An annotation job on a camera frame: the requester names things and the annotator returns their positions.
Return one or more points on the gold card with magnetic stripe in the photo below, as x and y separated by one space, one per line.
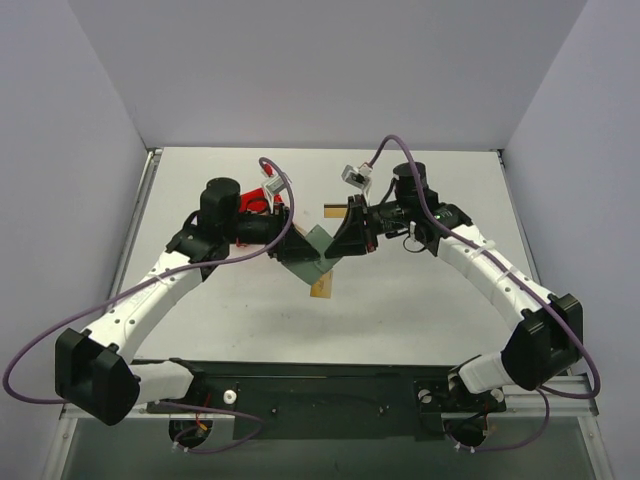
335 211

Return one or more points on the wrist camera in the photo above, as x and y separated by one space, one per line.
272 186
359 177

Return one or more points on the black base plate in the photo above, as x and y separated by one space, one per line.
421 428

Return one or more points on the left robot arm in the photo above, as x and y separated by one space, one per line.
94 368

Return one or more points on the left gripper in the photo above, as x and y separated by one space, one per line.
284 232

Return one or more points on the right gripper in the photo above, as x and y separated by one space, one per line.
360 226

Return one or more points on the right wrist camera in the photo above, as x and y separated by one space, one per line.
359 177

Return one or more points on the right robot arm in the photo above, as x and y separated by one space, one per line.
546 329

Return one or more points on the red plastic bin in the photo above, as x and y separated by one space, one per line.
255 202

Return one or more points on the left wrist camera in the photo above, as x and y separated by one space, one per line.
272 186

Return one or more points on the gold VIP card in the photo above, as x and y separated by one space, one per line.
322 288

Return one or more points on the aluminium frame rail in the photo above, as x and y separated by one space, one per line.
550 395

